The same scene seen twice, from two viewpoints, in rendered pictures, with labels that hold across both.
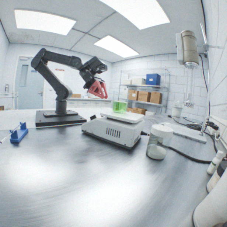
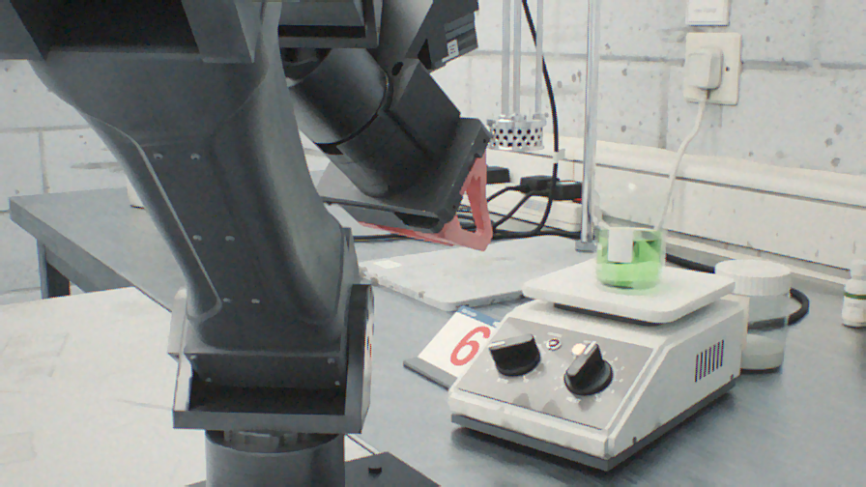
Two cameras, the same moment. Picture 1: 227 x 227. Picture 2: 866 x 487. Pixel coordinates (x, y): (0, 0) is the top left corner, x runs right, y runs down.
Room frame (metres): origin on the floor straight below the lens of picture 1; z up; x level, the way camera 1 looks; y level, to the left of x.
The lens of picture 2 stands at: (0.33, 0.69, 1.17)
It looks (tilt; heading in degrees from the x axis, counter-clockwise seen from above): 13 degrees down; 280
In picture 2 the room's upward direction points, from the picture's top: straight up
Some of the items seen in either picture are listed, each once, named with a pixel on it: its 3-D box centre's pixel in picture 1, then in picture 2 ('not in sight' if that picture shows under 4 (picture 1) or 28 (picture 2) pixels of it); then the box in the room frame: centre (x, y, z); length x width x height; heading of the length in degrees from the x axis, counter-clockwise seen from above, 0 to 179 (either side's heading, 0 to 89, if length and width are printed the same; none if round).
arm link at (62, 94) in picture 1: (63, 95); (272, 356); (0.48, 0.28, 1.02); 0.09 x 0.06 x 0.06; 8
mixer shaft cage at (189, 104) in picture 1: (191, 85); (517, 33); (0.44, -0.41, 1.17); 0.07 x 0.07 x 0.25
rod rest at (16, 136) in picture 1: (18, 130); not in sight; (0.20, 0.30, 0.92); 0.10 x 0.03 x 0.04; 28
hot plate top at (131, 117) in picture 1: (124, 115); (629, 286); (0.32, -0.04, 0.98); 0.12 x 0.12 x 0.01; 61
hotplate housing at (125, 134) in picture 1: (115, 125); (609, 351); (0.33, -0.01, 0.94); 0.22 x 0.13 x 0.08; 61
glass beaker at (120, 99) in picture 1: (121, 102); (629, 236); (0.32, -0.02, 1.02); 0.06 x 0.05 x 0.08; 102
